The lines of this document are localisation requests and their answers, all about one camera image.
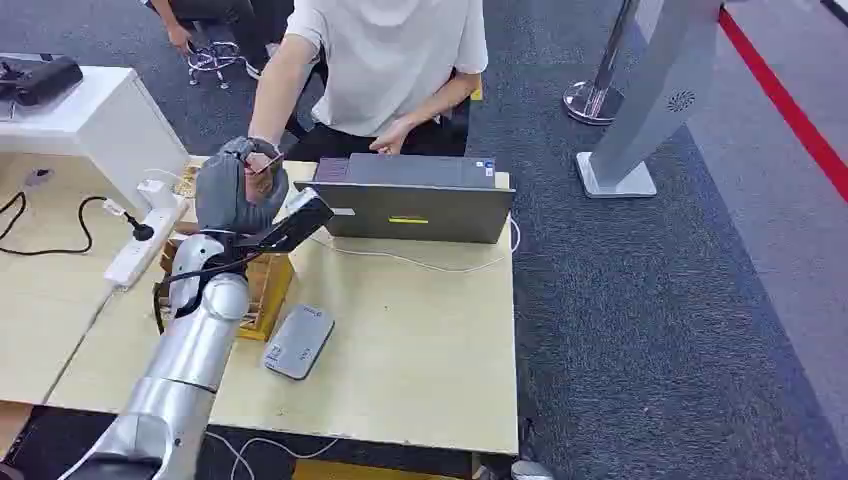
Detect yellow board under desk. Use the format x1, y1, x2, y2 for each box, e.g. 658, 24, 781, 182
292, 458, 476, 480

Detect chrome chair base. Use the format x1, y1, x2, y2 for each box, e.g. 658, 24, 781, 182
186, 40, 251, 91

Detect white cable under desk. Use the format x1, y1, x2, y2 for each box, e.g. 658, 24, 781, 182
203, 430, 340, 480

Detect black plug with cable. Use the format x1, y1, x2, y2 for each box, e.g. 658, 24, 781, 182
0, 191, 156, 258

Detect person's left hand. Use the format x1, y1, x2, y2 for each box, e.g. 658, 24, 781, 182
368, 117, 416, 157

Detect grey flat device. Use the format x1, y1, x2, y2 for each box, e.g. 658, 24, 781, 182
262, 303, 337, 382

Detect white plug adapter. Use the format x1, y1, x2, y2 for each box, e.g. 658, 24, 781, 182
136, 178, 178, 212

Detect chrome stanchion post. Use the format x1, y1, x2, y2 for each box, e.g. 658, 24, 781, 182
561, 0, 642, 127

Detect person's right hand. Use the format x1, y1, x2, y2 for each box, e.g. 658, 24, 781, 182
243, 136, 286, 203

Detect person's hand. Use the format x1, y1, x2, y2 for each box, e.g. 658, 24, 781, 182
243, 136, 286, 203
368, 117, 416, 157

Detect person in dark clothes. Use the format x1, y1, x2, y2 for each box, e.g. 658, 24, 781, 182
141, 0, 295, 81

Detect thin white cable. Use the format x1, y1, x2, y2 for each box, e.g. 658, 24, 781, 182
309, 217, 522, 275

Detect grey kiosk stand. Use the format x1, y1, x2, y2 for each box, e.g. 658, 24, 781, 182
574, 0, 725, 200

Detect wooden card box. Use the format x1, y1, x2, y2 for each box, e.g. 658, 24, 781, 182
157, 223, 297, 343

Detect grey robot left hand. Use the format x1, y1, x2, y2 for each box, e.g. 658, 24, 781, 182
194, 136, 291, 235

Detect white cabinet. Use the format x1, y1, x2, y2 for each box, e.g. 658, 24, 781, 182
0, 63, 191, 215

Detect white power strip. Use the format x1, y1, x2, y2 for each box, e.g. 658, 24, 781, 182
103, 195, 191, 290

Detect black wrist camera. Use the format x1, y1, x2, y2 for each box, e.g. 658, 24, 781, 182
233, 188, 335, 255

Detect grey laptop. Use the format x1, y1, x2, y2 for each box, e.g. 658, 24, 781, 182
294, 152, 517, 246

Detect person in white shirt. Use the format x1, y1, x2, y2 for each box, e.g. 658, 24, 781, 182
247, 0, 490, 164

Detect black case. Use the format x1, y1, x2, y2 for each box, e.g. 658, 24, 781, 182
0, 55, 85, 109

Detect dark red card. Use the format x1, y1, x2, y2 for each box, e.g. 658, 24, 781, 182
245, 152, 287, 178

